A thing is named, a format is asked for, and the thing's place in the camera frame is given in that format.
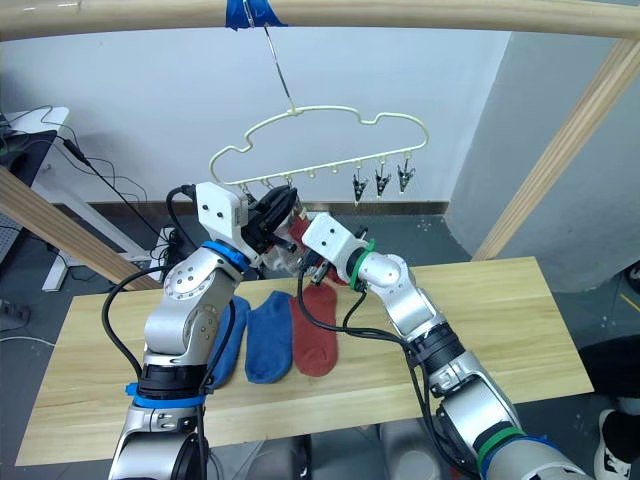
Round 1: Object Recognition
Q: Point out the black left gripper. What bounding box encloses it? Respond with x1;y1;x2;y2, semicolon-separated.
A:
243;185;296;254

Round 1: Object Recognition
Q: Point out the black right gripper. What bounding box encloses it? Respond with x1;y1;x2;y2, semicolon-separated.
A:
298;251;331;287

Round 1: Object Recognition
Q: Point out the cream plastic clip hanger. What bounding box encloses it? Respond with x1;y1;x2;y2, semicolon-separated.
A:
208;19;430;190

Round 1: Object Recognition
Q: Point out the blue sock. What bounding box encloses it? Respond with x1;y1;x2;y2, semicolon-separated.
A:
244;291;294;385
205;295;251;389

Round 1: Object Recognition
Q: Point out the blue tape strip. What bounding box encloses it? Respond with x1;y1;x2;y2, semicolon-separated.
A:
224;0;289;32

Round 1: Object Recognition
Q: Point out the white desk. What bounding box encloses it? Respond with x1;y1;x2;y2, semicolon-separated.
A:
0;105;151;292

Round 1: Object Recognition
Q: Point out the dark clothed person leg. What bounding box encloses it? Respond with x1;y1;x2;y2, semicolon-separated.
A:
578;339;640;401

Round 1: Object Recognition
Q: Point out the black and white sneaker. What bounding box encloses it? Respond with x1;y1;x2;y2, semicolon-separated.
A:
594;397;640;480

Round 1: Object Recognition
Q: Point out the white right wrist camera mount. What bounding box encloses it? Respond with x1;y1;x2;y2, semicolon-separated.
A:
301;213;369;291

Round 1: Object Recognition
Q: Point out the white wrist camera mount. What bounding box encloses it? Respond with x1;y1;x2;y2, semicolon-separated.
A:
301;213;369;291
194;182;261;264

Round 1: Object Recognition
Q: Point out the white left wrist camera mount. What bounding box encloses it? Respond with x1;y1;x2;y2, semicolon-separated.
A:
194;182;261;264

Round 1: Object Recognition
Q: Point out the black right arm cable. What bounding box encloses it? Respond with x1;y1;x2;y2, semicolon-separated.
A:
297;267;481;480

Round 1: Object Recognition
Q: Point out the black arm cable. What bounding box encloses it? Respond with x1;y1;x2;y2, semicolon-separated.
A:
297;267;481;480
101;184;211;480

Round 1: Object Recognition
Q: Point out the dark wall baseboard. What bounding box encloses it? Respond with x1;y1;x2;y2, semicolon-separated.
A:
54;199;449;217

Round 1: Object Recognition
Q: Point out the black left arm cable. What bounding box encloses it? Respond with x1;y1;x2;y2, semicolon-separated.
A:
101;184;211;480

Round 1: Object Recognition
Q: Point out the black power adapter cable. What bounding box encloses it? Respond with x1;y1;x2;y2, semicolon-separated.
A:
37;104;166;241

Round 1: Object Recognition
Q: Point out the wooden frame crossbeam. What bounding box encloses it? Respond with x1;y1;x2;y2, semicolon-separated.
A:
0;0;640;44

